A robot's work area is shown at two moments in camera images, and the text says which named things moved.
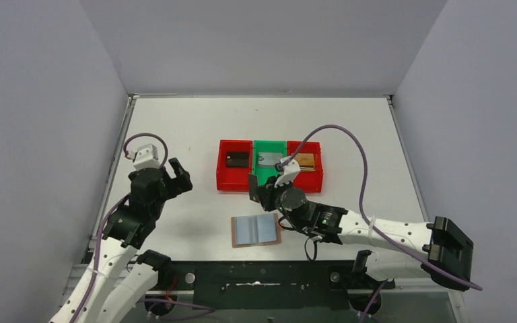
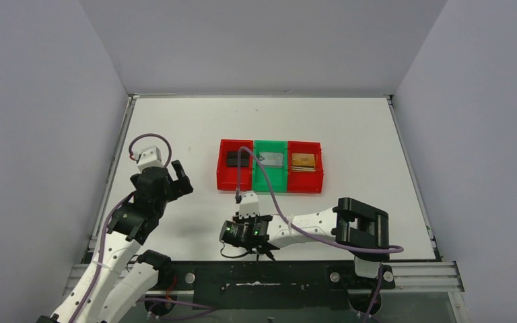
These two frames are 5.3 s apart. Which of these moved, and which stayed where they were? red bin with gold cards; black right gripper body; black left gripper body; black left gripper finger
Moved: black right gripper body
Stayed: black left gripper body; black left gripper finger; red bin with gold cards
